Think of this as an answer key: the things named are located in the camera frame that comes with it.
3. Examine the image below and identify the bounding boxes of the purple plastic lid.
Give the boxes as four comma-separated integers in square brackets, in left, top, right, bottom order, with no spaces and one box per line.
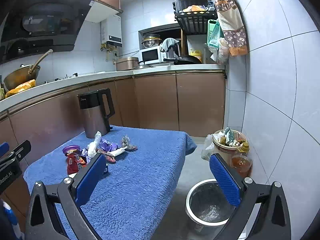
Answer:
[62,145,81,156]

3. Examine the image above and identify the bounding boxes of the purple plastic bag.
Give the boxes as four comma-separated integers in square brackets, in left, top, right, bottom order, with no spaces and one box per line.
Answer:
[81,139,119,163]

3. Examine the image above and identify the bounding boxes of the white tissue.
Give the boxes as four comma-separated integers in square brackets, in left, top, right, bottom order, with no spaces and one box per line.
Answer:
[107,147,127,158]

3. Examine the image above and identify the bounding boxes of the silver red wrapper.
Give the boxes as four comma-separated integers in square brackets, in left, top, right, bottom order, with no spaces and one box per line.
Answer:
[121,135,138,152]

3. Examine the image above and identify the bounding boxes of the white rimmed metal trash bin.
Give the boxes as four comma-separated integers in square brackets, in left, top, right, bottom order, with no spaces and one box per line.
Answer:
[185,178,235,235]

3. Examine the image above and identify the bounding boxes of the brown kitchen cabinets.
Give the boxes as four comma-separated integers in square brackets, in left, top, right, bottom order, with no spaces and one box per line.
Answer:
[0,70,226,225]

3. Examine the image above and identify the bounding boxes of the blue terry table cloth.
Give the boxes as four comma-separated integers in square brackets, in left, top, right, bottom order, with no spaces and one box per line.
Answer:
[23,125,198,240]

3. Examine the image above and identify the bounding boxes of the amber oil bottle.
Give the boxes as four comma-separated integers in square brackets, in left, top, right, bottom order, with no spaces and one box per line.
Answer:
[229,141,253,178]

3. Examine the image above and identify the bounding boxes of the yellow snack bag on counter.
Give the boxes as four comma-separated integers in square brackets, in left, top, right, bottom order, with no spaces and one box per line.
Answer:
[5,79,36,98]

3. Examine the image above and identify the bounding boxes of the brass wok with ladle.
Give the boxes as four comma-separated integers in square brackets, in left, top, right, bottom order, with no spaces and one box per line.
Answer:
[4,49,53,90]

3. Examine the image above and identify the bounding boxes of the black steel electric kettle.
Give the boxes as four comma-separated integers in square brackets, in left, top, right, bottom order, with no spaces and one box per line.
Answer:
[77,88,115,139]

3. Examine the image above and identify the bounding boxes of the beige overfull waste bucket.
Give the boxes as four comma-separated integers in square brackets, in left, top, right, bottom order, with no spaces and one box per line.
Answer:
[213,127,249,163]

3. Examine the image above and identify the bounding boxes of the white plastic bag beside bucket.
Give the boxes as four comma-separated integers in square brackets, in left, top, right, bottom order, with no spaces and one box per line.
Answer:
[201,134,216,161]

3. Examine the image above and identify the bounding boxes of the black range hood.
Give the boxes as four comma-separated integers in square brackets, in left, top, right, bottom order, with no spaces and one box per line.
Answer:
[1,0,94,63]

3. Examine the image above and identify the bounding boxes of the white gas water heater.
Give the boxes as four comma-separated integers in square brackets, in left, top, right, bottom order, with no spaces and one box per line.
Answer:
[100,15,123,47]

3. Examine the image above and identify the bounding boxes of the white microwave oven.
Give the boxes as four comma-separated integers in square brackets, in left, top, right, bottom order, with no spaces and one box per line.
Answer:
[139,46,165,64]

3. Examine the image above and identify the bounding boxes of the black frying pan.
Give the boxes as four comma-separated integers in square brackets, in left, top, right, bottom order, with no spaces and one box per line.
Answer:
[163,55,202,65]

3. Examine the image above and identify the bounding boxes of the green plastic bag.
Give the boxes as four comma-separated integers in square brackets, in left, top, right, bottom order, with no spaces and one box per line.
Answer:
[207,20,223,50]

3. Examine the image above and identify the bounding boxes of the floral apron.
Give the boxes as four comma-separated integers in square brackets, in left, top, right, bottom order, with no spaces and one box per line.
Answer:
[215,0,248,56]

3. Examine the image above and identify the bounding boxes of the black dish rack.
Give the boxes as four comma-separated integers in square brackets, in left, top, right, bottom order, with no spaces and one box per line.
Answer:
[172,0,217,35]

